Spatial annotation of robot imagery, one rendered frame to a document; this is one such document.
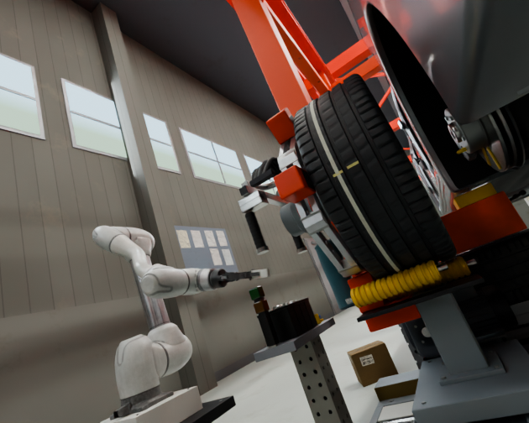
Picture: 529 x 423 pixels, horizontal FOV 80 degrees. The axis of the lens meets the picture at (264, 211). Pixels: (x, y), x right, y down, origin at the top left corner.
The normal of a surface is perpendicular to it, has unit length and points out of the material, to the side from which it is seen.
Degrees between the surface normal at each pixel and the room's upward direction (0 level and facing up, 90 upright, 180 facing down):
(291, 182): 90
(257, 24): 90
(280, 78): 90
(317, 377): 90
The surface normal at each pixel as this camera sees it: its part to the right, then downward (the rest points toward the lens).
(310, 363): -0.50, -0.11
